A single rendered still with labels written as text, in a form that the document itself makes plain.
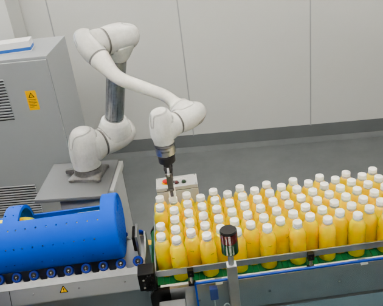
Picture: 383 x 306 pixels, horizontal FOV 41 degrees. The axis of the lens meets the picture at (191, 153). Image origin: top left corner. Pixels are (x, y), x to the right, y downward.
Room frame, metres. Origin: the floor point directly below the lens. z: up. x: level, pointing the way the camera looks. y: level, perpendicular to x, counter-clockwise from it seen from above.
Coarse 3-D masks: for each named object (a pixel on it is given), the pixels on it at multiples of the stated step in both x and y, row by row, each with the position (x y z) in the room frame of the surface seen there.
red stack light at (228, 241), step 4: (236, 232) 1.48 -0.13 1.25; (220, 236) 1.48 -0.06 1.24; (224, 236) 1.46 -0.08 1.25; (232, 236) 1.46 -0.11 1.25; (236, 236) 1.47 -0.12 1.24; (220, 240) 1.49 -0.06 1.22; (224, 240) 1.46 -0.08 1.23; (228, 240) 1.46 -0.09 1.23; (232, 240) 1.46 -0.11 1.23; (236, 240) 1.47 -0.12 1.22; (224, 244) 1.46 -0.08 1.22; (228, 244) 1.46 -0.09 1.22; (232, 244) 1.46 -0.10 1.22
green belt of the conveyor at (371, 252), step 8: (152, 232) 2.03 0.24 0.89; (152, 240) 1.97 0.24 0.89; (152, 248) 1.91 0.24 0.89; (376, 248) 1.70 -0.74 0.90; (152, 256) 1.85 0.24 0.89; (336, 256) 1.68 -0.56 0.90; (344, 256) 1.68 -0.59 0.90; (352, 256) 1.67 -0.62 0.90; (368, 256) 1.66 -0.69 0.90; (280, 264) 1.68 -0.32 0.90; (288, 264) 1.67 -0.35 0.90; (304, 264) 1.66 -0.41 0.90; (200, 272) 1.69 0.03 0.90; (224, 272) 1.67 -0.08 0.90; (248, 272) 1.65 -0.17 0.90; (160, 280) 1.67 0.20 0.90; (168, 280) 1.66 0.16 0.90; (176, 280) 1.66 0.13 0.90; (184, 280) 1.65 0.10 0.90
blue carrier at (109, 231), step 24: (24, 216) 1.96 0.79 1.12; (48, 216) 1.97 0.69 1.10; (72, 216) 1.77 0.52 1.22; (96, 216) 1.76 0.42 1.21; (120, 216) 1.87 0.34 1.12; (0, 240) 1.72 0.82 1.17; (24, 240) 1.71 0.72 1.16; (48, 240) 1.71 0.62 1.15; (72, 240) 1.71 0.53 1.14; (96, 240) 1.70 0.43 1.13; (120, 240) 1.74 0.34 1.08; (0, 264) 1.70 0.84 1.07; (24, 264) 1.70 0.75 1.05; (48, 264) 1.71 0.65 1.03; (72, 264) 1.74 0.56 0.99
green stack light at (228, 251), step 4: (236, 244) 1.47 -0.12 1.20; (224, 248) 1.46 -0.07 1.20; (228, 248) 1.46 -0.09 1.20; (232, 248) 1.46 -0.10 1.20; (236, 248) 1.47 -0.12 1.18; (224, 252) 1.46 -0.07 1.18; (228, 252) 1.46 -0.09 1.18; (232, 252) 1.46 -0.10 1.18; (236, 252) 1.47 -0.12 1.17; (228, 256) 1.46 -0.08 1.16
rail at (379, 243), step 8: (320, 248) 1.65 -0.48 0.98; (328, 248) 1.65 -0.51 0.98; (336, 248) 1.65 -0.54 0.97; (344, 248) 1.65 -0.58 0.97; (352, 248) 1.65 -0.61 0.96; (360, 248) 1.65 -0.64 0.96; (368, 248) 1.65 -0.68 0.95; (264, 256) 1.65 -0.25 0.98; (272, 256) 1.64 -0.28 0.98; (280, 256) 1.64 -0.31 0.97; (288, 256) 1.64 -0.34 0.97; (296, 256) 1.64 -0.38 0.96; (304, 256) 1.64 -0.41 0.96; (208, 264) 1.64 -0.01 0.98; (216, 264) 1.64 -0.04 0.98; (224, 264) 1.64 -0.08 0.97; (240, 264) 1.64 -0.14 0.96; (248, 264) 1.64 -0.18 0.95; (160, 272) 1.64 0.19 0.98; (168, 272) 1.64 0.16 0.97; (176, 272) 1.64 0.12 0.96; (184, 272) 1.64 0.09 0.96
